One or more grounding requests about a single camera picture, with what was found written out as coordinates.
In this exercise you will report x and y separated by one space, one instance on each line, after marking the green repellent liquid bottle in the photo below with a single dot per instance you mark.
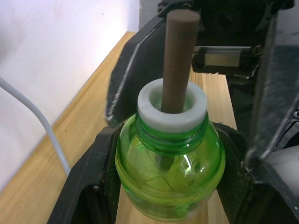
171 163

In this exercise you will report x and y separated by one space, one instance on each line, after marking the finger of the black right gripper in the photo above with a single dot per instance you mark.
135 70
271 100

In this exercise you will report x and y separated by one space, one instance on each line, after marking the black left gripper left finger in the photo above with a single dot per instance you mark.
93 168

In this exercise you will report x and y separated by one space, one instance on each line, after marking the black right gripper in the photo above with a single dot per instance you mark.
229 28

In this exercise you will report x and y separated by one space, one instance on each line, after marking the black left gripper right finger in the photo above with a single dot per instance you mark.
236 186

